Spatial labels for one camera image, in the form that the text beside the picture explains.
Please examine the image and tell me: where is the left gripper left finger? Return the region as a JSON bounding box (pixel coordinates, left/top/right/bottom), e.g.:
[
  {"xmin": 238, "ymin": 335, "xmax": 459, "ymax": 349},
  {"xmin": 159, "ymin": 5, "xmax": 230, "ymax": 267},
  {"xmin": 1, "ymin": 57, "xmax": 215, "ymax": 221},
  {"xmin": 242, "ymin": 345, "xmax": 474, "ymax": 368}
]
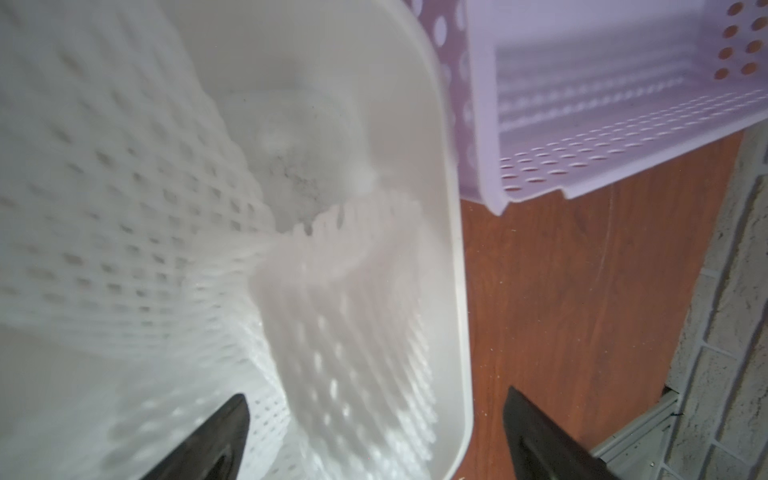
[{"xmin": 142, "ymin": 393, "xmax": 250, "ymax": 480}]

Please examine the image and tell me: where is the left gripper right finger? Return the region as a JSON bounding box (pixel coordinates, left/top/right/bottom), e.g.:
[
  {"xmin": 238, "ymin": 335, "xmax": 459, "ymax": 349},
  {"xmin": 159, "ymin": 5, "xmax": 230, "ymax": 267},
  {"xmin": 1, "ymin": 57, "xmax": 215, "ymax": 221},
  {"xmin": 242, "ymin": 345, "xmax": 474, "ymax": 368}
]
[{"xmin": 502, "ymin": 386, "xmax": 617, "ymax": 480}]

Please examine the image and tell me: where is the white foam net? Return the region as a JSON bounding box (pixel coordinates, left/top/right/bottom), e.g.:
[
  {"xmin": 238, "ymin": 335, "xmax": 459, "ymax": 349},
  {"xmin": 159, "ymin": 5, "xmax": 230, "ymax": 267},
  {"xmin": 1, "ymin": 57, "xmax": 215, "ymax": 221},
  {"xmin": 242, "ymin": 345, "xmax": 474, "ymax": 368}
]
[
  {"xmin": 1, "ymin": 1, "xmax": 275, "ymax": 352},
  {"xmin": 249, "ymin": 190, "xmax": 437, "ymax": 479}
]

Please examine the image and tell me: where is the purple perforated plastic basket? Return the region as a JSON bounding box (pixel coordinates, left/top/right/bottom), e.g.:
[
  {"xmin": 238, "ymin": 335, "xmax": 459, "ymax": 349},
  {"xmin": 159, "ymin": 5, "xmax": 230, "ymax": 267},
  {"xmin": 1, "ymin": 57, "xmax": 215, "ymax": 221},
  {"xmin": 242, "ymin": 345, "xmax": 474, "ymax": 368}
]
[{"xmin": 410, "ymin": 0, "xmax": 767, "ymax": 214}]

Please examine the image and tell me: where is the white plastic tub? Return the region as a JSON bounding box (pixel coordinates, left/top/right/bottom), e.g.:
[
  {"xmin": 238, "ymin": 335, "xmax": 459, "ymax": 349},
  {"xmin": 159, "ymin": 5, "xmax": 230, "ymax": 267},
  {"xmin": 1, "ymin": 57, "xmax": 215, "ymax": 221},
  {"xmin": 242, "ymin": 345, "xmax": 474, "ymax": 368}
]
[{"xmin": 1, "ymin": 1, "xmax": 468, "ymax": 479}]

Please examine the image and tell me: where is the aluminium mounting rail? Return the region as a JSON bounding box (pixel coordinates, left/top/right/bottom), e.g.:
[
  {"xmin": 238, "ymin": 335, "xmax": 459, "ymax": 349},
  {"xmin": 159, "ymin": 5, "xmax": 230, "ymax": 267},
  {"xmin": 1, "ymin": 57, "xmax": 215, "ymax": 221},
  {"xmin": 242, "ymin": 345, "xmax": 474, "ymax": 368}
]
[{"xmin": 591, "ymin": 388, "xmax": 680, "ymax": 480}]

